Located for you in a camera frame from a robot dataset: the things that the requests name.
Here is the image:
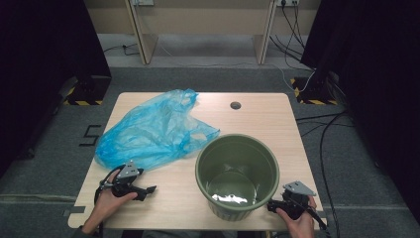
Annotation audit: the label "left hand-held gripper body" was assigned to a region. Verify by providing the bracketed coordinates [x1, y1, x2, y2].
[110, 160, 147, 199]

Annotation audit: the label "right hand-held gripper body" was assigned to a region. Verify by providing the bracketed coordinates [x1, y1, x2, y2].
[280, 180, 317, 221]

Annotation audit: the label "blue plastic bag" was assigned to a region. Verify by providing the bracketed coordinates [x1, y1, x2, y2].
[94, 88, 221, 172]

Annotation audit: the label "green plastic bucket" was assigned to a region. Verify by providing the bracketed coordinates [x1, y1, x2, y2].
[194, 133, 281, 222]

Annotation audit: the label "person's right hand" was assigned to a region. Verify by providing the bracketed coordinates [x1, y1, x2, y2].
[276, 196, 318, 238]

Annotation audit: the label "person's left hand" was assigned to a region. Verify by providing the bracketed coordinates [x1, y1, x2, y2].
[86, 170, 139, 226]

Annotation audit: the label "black stand base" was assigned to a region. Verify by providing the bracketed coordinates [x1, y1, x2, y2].
[290, 76, 340, 106]
[62, 75, 112, 107]

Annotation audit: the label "black curtain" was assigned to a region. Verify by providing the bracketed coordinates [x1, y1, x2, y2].
[0, 0, 112, 177]
[300, 0, 420, 226]

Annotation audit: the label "beige desk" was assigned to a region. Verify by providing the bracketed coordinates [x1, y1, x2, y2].
[83, 0, 321, 65]

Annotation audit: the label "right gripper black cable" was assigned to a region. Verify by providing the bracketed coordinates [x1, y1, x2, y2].
[298, 197, 332, 238]

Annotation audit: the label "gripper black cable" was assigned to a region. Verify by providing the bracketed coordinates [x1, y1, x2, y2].
[298, 197, 332, 238]
[93, 166, 125, 238]

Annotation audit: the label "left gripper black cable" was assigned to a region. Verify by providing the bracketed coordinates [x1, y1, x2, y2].
[93, 166, 125, 238]

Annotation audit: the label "long black floor cable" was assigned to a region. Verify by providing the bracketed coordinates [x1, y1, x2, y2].
[318, 111, 348, 238]

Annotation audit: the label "short black floor cable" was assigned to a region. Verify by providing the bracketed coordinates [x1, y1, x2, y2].
[103, 43, 140, 57]

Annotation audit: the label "black socket cables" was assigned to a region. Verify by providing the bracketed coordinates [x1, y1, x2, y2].
[268, 0, 315, 63]

